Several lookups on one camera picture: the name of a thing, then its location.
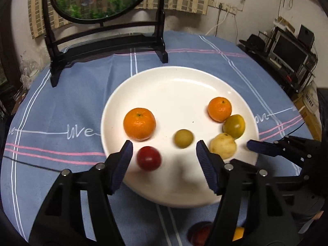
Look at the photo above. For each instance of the brown cardboard box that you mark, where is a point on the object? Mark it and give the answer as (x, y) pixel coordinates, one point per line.
(308, 123)

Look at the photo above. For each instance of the black box device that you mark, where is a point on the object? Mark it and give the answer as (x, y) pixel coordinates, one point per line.
(256, 42)

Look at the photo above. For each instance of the yellow-orange fruit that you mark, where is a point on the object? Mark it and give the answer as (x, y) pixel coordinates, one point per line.
(237, 233)

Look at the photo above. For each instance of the red round fruit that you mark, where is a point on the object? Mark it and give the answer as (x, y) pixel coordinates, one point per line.
(148, 158)

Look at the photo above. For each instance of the black computer monitor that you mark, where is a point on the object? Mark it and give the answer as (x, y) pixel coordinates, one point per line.
(289, 52)

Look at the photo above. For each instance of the clear plastic bag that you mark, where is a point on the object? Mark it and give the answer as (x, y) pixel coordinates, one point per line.
(28, 69)

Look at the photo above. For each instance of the small orange mandarin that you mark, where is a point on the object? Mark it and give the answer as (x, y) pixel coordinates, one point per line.
(219, 109)

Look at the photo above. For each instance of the white router box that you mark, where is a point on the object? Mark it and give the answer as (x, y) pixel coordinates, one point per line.
(284, 23)

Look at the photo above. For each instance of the white wall power strip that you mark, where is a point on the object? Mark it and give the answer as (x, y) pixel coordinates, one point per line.
(223, 7)

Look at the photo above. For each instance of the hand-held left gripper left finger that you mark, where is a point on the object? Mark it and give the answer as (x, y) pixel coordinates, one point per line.
(123, 158)

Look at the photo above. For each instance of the green-yellow citrus fruit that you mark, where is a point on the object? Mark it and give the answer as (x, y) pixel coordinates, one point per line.
(234, 126)

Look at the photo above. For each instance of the blue striped tablecloth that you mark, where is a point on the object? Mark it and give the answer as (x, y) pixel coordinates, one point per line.
(64, 102)

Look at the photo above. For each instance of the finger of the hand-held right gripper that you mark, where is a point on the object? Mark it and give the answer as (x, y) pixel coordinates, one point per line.
(284, 182)
(261, 147)

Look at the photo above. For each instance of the large red fruit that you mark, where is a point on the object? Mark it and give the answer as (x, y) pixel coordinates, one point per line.
(201, 235)

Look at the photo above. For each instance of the white plastic bucket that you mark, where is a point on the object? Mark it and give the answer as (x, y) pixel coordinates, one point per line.
(311, 98)

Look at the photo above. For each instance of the small yellow-green fruit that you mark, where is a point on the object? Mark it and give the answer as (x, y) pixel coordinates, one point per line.
(183, 138)

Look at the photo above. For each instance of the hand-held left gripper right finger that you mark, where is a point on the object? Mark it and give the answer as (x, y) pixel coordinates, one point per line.
(206, 161)

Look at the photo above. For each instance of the large orange mandarin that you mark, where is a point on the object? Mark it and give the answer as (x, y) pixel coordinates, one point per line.
(139, 124)

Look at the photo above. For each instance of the black tv stand with monitor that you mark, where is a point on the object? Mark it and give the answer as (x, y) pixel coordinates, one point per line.
(299, 79)

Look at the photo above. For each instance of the black speaker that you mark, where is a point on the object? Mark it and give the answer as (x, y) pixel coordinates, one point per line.
(306, 35)

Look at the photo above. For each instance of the pale yellow fruit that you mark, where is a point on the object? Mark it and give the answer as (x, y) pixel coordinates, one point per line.
(224, 145)

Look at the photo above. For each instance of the white round plate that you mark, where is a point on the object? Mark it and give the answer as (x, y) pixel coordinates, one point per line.
(176, 94)

